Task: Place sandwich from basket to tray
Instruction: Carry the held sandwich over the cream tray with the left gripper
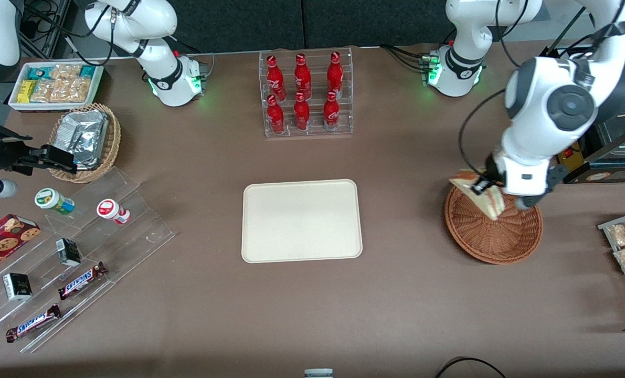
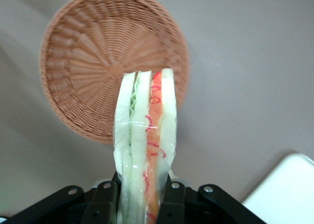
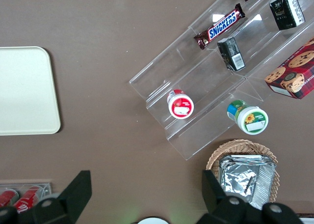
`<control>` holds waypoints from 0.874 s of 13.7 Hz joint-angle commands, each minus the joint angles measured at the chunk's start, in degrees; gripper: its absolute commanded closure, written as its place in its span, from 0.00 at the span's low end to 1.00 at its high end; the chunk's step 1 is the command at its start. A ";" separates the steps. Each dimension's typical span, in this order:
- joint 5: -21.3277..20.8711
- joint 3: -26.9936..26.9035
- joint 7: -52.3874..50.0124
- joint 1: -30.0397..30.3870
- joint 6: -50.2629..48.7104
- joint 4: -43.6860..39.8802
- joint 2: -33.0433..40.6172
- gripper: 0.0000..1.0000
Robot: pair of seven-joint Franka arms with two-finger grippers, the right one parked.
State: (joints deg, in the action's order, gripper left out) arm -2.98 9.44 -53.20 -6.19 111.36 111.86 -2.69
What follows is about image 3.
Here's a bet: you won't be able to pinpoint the wicker basket with foil packs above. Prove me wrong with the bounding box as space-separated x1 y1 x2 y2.
205 139 280 204

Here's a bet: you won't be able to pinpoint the cream rectangular serving tray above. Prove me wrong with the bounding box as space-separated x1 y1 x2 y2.
0 46 61 136

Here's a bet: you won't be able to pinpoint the red soda cans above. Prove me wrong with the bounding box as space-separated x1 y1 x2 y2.
12 185 46 214

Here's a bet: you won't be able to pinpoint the red lidded small jar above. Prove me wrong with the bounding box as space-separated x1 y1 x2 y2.
167 89 195 120

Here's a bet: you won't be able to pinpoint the red cola bottle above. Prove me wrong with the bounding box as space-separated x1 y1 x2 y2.
0 188 20 207

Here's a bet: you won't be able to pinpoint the clear acrylic stepped shelf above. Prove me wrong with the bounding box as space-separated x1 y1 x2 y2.
129 0 314 161

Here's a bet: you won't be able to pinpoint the small black drink carton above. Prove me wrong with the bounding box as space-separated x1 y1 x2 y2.
217 36 246 72
269 0 306 31

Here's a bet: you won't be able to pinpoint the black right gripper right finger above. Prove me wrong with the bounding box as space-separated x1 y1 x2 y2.
196 169 305 224

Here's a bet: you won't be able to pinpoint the red tartan cookie box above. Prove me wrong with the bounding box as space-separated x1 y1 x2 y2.
264 38 314 100

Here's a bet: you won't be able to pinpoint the clear acrylic bottle rack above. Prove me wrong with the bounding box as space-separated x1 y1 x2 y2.
0 182 52 202

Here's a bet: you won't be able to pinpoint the green lidded small jar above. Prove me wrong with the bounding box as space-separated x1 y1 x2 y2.
226 100 269 136

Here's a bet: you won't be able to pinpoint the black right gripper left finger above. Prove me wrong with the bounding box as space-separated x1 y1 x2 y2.
0 170 93 224

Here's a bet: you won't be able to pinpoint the silver foil packets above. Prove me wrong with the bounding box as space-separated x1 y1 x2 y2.
220 154 278 211

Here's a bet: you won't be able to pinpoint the crumpled foil wrapped package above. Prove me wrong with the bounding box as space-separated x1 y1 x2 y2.
219 160 261 203

